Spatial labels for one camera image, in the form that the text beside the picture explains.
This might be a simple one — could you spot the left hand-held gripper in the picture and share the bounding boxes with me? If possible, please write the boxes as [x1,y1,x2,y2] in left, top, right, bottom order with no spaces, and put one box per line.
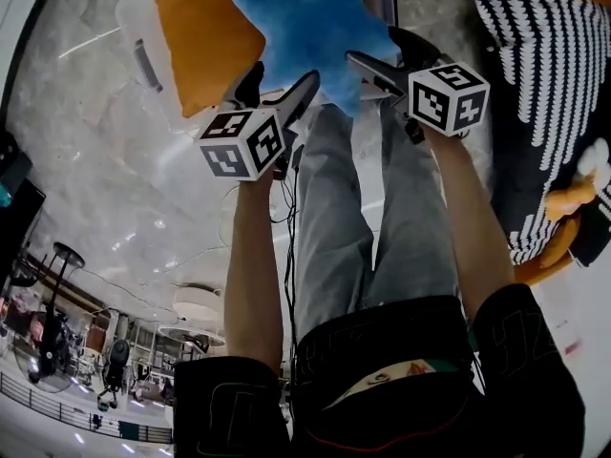
[194,60,322,181]

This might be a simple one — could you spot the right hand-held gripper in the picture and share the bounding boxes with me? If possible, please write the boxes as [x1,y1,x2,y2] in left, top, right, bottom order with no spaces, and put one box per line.
[345,25,492,145]

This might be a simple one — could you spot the blue star pillow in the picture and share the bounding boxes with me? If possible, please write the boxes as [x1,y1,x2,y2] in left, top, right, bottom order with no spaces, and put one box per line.
[231,0,401,119]

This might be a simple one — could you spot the orange square pillow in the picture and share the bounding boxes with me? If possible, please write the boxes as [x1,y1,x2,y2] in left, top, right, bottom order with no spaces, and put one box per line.
[154,0,322,119]

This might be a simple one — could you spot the black white striped pillow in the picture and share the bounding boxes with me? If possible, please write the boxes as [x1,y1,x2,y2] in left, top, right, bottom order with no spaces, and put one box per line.
[464,0,611,267]

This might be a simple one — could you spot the clear plastic storage bin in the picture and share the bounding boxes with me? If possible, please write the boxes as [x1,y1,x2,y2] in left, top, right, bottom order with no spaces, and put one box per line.
[114,0,400,134]

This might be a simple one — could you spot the orange plush animal pillow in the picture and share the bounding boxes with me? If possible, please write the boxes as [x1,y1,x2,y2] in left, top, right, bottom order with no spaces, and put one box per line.
[513,137,611,287]

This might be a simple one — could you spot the person's left forearm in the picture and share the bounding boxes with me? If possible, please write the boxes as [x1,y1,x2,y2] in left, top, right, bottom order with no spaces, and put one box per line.
[223,167,289,377]

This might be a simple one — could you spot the person's right forearm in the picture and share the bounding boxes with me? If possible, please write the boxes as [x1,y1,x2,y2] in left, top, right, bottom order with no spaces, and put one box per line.
[421,129,517,324]

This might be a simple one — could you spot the person's left leg grey jeans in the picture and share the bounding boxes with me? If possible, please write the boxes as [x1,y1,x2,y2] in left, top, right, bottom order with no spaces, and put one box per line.
[292,103,377,341]

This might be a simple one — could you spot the person's leg grey jeans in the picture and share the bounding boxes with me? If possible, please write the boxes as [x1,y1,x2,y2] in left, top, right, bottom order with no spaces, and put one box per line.
[292,103,377,341]
[368,96,460,310]

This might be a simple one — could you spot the person's right leg grey jeans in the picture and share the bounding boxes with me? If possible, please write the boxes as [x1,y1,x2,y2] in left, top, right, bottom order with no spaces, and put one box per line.
[368,96,460,310]

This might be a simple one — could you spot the person's black shirt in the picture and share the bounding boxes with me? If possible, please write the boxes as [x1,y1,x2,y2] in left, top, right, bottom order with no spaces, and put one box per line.
[172,282,586,458]

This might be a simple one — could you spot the black metal railing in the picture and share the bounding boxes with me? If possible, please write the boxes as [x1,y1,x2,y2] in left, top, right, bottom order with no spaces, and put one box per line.
[0,371,174,446]

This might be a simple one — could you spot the black cable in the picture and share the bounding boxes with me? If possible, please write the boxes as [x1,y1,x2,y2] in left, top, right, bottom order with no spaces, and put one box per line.
[268,144,307,352]

